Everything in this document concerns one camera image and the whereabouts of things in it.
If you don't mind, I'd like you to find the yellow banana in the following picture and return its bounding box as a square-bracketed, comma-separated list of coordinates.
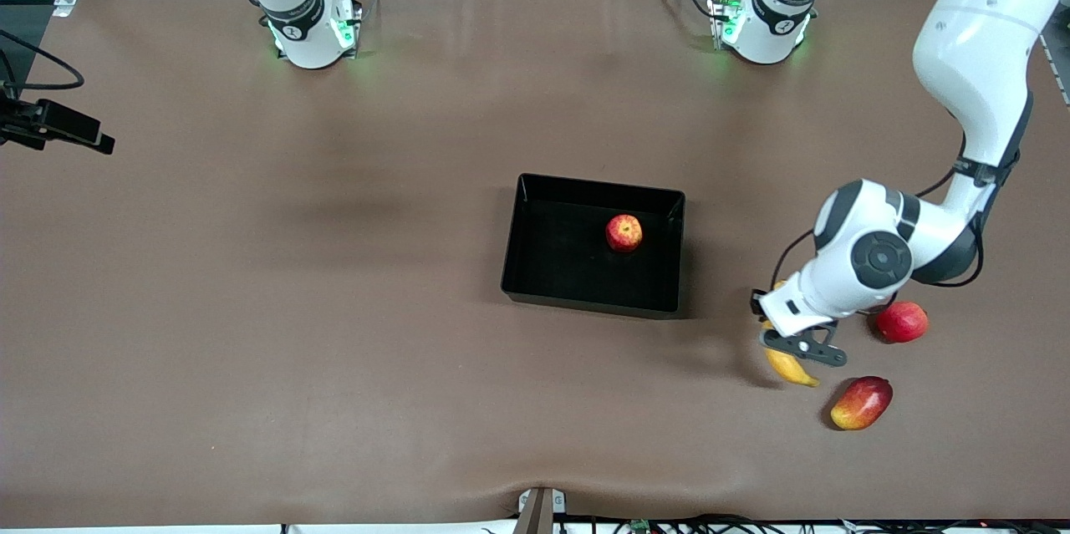
[762, 279, 822, 389]

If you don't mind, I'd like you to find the small red yellow apple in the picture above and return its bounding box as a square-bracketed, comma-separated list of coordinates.
[605, 214, 645, 254]

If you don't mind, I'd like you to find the black plastic box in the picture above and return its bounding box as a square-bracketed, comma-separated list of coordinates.
[500, 173, 686, 319]

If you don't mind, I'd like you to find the plain red apple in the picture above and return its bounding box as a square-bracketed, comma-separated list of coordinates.
[875, 301, 930, 344]

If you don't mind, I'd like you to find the red yellow mango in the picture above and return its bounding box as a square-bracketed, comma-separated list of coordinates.
[830, 376, 894, 432]

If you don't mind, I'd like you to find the grey table clamp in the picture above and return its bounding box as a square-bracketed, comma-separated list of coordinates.
[514, 486, 568, 534]

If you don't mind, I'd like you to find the brown table mat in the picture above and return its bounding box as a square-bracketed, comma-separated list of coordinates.
[0, 0, 1070, 528]

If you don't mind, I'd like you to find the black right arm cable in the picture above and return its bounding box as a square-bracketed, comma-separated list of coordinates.
[0, 29, 86, 92]

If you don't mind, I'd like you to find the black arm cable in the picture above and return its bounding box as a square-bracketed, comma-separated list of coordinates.
[769, 158, 1004, 292]
[0, 29, 86, 92]

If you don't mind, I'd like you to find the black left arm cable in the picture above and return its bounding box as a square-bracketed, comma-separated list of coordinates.
[769, 158, 1004, 292]

